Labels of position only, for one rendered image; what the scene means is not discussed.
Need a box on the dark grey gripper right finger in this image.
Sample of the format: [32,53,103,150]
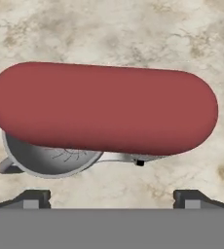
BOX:
[172,189,224,210]

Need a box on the silver mixer bowl with handle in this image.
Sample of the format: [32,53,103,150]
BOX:
[0,130,104,180]

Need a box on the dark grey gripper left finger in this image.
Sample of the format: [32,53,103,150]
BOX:
[0,189,52,210]

